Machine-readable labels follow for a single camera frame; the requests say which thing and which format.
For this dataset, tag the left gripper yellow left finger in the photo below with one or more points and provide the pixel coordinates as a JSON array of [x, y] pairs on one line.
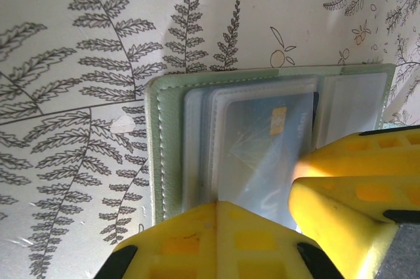
[[177, 246]]

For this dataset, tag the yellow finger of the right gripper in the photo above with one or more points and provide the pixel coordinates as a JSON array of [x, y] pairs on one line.
[[344, 220], [361, 157]]

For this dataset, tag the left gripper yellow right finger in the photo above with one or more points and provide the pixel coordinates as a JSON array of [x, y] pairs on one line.
[[256, 249]]

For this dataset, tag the pale green card holder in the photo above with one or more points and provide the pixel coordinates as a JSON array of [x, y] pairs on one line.
[[169, 161]]

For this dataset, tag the blue credit card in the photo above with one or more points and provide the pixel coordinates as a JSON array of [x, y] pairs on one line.
[[256, 141]]

